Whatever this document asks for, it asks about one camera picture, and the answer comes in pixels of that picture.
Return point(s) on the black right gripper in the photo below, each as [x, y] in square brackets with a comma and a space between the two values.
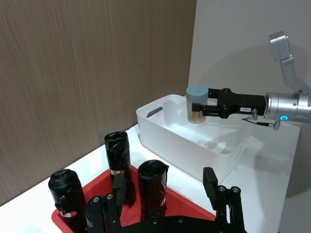
[240, 103]

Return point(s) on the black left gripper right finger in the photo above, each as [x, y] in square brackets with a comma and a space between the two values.
[210, 184]

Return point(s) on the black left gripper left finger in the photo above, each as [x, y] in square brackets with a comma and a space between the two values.
[119, 191]

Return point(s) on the toothpick jar with grey lid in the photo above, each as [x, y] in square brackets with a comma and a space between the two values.
[197, 93]

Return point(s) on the red plastic bin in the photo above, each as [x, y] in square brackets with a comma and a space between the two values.
[189, 206]

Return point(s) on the white plastic bin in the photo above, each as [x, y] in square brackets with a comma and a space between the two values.
[175, 140]

